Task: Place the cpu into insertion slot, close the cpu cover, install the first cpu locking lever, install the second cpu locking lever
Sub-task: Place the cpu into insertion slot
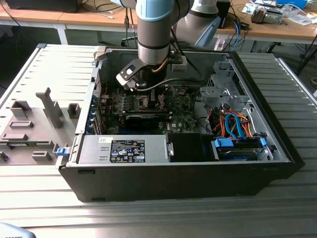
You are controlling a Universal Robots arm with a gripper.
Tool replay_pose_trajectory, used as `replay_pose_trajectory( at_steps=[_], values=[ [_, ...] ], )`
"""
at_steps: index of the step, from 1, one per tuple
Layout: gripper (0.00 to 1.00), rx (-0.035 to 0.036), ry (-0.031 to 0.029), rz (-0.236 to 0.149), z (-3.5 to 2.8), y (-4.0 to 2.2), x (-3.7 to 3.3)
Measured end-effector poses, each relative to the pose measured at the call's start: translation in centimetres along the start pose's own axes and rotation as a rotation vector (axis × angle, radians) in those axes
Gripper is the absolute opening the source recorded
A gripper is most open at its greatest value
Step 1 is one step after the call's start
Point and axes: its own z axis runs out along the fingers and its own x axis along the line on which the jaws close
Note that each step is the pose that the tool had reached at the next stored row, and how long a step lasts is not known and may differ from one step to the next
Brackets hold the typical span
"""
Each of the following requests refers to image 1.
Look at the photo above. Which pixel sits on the clear plastic bag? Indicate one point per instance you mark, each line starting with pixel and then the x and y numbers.
pixel 301 19

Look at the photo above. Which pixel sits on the silver power supply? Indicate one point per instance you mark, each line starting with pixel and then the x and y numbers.
pixel 94 148

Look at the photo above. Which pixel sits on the blue box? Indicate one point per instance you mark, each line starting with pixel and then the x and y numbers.
pixel 292 2

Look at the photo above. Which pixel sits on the silver optical drive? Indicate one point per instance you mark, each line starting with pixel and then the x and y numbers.
pixel 275 17

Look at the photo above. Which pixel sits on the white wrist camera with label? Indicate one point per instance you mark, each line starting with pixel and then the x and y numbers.
pixel 128 72

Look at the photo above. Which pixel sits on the blue plastic clip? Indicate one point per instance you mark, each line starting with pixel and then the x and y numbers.
pixel 62 151

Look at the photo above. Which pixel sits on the green motherboard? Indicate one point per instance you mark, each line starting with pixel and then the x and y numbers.
pixel 183 116

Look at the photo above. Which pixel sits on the plain white wrist camera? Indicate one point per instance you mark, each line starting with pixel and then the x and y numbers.
pixel 178 67

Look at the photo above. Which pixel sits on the black desktop speaker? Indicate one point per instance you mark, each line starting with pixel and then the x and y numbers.
pixel 225 15

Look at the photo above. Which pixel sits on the black device case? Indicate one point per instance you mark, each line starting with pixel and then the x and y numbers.
pixel 42 5

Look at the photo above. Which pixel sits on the CPU socket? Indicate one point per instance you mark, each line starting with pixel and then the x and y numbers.
pixel 139 107

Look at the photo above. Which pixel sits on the black PC case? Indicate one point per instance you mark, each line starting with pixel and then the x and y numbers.
pixel 148 181

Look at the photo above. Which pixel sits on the hard disk in blue carrier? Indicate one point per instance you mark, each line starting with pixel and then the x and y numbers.
pixel 235 153

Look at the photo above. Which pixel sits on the silver drive cage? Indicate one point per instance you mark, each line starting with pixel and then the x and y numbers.
pixel 213 96

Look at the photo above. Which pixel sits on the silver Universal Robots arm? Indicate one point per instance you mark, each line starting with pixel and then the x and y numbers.
pixel 153 37

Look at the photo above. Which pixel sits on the grey rounded device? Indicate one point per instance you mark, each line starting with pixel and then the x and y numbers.
pixel 12 231

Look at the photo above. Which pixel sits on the white paper sheets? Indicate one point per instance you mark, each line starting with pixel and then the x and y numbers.
pixel 250 8

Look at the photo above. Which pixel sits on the black graphics card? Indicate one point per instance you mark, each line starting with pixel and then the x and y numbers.
pixel 141 122

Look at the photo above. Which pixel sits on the copper finned CPU cooler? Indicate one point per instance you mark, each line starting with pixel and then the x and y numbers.
pixel 258 16

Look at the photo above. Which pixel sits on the long wooden desk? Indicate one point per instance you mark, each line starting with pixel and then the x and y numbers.
pixel 86 17

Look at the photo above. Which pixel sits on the grey parts rack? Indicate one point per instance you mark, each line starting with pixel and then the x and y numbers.
pixel 32 116

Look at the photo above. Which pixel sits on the beige case latch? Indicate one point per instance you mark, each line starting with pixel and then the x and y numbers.
pixel 99 53

